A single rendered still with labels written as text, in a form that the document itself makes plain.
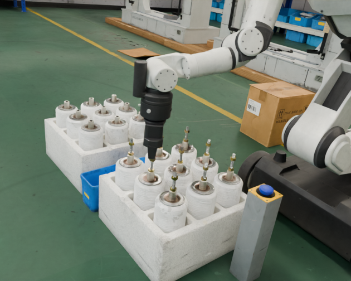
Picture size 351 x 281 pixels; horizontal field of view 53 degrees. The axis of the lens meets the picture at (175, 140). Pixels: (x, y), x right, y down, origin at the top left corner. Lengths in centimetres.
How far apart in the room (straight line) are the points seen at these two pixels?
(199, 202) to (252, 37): 50
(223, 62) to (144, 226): 52
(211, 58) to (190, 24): 336
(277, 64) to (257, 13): 227
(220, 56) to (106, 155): 66
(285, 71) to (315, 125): 213
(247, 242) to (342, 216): 36
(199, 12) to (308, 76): 177
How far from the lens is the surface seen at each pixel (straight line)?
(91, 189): 131
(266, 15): 107
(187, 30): 433
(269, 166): 143
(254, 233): 106
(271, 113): 201
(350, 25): 113
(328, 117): 117
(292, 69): 323
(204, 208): 109
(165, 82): 91
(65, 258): 121
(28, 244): 128
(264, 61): 342
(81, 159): 138
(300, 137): 117
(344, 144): 117
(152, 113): 96
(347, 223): 128
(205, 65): 98
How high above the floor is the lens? 84
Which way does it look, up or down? 26 degrees down
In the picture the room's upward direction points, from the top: 7 degrees clockwise
